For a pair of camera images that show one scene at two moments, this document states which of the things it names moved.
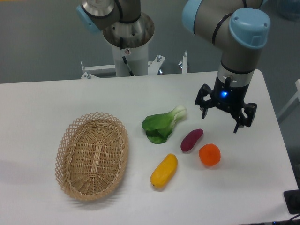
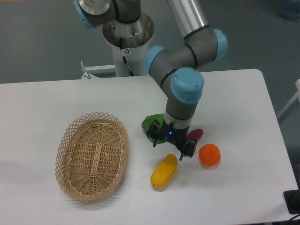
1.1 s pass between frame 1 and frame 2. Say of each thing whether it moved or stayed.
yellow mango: stayed
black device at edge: stayed
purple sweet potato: stayed
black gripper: moved
